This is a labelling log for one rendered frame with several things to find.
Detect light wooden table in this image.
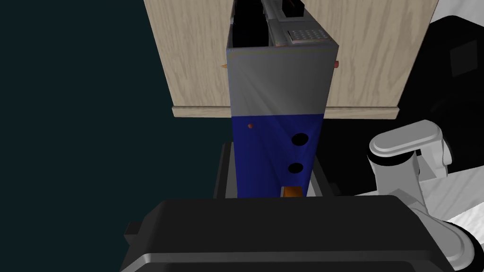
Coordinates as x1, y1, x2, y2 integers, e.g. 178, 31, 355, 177
143, 0, 440, 120

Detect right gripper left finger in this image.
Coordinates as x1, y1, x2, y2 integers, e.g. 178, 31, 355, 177
213, 141, 239, 199

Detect grey and blue keypad box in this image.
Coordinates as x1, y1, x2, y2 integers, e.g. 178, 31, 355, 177
225, 0, 340, 199

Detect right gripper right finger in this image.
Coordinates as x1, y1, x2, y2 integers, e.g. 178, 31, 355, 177
306, 154, 336, 198

